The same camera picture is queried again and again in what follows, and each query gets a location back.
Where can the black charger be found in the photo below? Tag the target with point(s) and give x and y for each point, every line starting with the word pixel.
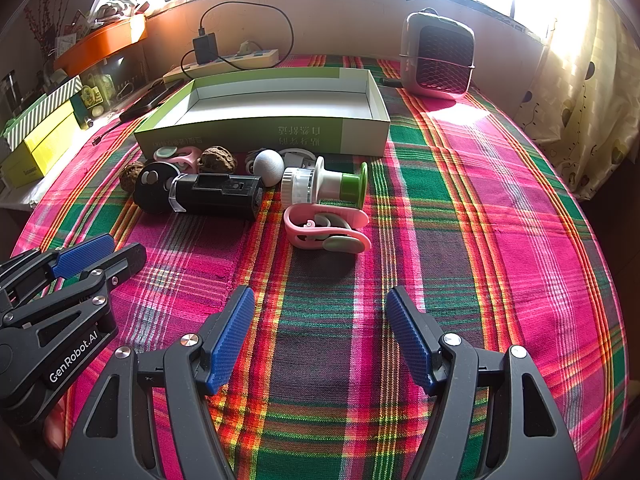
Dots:
pixel 205 49

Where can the beige plug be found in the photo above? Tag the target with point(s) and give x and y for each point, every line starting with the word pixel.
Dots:
pixel 245 48

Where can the grey ball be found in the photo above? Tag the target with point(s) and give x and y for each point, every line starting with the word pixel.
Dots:
pixel 269 165

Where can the grey small heater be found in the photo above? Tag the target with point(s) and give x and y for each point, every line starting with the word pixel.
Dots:
pixel 435 60

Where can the white ribbed round cap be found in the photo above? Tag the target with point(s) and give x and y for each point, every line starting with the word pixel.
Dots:
pixel 297 185

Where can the green labelled packet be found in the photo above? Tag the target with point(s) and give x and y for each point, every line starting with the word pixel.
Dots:
pixel 95 95

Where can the black handheld device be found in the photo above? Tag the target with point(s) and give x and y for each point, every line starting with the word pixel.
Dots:
pixel 215 195

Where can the orange box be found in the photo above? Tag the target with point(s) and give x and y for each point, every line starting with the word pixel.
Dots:
pixel 100 42

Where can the white plastic bag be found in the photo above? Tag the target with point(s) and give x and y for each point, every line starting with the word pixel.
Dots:
pixel 107 2

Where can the cream patterned curtain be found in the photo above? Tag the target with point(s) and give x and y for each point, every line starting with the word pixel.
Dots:
pixel 590 110

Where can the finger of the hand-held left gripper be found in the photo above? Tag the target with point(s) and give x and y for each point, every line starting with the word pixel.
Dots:
pixel 82 255
pixel 125 262

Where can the white green spool gadget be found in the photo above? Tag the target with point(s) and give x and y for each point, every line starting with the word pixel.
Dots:
pixel 340 182

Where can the beige power strip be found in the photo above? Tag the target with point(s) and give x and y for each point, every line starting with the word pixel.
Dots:
pixel 250 57

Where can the green white striped box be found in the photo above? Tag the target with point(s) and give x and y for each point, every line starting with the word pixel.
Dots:
pixel 40 106

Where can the large pink clip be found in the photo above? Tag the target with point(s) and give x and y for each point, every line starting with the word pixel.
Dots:
pixel 294 225

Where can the brown walnut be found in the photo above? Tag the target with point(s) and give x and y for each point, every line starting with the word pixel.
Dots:
pixel 218 160
pixel 131 176

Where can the pink green plaid blanket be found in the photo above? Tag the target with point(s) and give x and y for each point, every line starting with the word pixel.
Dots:
pixel 450 260

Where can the green white cardboard box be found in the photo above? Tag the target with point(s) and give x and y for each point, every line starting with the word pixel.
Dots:
pixel 280 110

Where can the yellow box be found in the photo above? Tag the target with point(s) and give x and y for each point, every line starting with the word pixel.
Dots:
pixel 45 142

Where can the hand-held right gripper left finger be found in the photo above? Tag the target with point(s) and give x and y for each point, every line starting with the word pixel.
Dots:
pixel 230 340

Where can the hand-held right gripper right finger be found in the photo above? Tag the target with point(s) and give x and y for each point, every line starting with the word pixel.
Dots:
pixel 410 340

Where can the small pink green clip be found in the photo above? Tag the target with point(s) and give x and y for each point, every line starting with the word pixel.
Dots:
pixel 172 154

